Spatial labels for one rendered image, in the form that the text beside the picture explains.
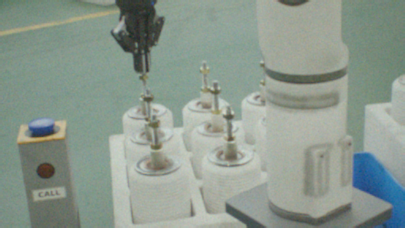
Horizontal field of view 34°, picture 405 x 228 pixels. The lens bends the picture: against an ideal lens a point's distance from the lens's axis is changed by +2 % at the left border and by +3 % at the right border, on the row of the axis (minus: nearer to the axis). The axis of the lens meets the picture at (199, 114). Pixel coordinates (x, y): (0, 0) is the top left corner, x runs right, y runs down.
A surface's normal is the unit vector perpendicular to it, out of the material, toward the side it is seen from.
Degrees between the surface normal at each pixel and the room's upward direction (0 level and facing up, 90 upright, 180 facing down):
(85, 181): 0
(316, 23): 92
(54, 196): 90
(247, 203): 0
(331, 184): 90
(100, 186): 0
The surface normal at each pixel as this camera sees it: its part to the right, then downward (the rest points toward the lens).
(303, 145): -0.19, 0.38
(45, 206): 0.15, 0.36
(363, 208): -0.06, -0.93
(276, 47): -0.64, 0.33
